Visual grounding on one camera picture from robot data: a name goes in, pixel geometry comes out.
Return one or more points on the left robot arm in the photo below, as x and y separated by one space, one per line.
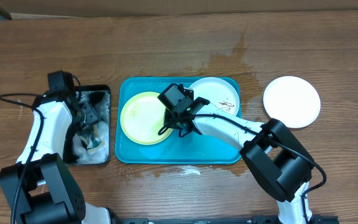
39 188

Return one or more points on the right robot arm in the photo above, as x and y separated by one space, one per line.
276 159

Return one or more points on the black plastic tray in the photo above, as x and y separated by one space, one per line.
74 154

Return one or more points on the yellow-green plate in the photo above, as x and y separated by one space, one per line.
142 117

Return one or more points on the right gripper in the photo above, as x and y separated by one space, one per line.
171 122

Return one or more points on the white plate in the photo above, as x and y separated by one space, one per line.
222 92
292 100

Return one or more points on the teal plastic tray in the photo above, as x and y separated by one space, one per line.
191 149

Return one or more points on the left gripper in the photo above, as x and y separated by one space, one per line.
92 116

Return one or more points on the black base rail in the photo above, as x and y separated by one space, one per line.
258 219

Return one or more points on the green yellow sponge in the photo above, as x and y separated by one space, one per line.
92 141

